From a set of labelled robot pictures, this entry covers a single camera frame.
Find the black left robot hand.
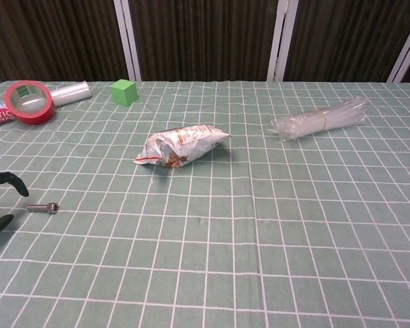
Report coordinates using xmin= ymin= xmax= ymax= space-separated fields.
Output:
xmin=0 ymin=172 xmax=30 ymax=239

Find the small metal bolt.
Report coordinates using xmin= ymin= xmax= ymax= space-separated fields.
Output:
xmin=27 ymin=202 xmax=60 ymax=214

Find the red tape roll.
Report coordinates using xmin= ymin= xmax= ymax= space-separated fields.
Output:
xmin=3 ymin=80 xmax=57 ymax=125

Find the plastic food wrap roll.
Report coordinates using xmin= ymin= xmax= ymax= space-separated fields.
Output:
xmin=0 ymin=81 xmax=93 ymax=130

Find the green cube block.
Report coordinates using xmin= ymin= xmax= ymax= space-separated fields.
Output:
xmin=109 ymin=79 xmax=139 ymax=106

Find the crumpled white snack bag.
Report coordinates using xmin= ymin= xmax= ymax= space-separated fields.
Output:
xmin=133 ymin=124 xmax=231 ymax=169

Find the green checked tablecloth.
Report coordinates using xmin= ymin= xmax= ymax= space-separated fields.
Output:
xmin=0 ymin=80 xmax=410 ymax=328

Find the bundle of clear straws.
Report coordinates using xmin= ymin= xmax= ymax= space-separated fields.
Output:
xmin=266 ymin=96 xmax=368 ymax=144

